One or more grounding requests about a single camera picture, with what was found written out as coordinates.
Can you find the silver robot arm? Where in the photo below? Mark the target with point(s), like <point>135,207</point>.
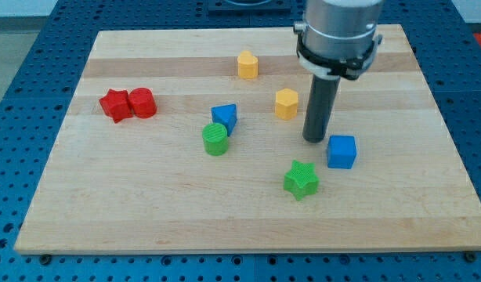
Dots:
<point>336,39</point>

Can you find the blue triangle block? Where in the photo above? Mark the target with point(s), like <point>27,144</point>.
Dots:
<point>225,115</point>

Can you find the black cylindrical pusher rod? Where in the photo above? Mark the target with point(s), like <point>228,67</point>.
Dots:
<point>320,105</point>

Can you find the red cylinder block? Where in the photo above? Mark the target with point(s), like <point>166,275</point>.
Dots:
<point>142,102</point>

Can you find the green star block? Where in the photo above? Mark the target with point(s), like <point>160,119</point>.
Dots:
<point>301,180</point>

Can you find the green cylinder block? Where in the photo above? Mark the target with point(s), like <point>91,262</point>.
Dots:
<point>215,139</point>

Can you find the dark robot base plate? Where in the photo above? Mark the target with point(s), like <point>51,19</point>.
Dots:
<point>226,6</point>

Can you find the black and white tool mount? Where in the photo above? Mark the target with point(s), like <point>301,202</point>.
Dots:
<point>329,69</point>

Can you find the red star block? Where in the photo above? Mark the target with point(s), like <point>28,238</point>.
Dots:
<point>115,105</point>

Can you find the wooden board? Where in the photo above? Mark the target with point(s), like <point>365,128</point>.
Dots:
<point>147,186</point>

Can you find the blue cube block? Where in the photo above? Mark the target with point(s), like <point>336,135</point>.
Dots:
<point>341,152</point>

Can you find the yellow heart block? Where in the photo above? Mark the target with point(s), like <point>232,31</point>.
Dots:
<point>247,65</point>

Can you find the yellow hexagon block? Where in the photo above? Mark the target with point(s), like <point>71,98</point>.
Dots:
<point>286,104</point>

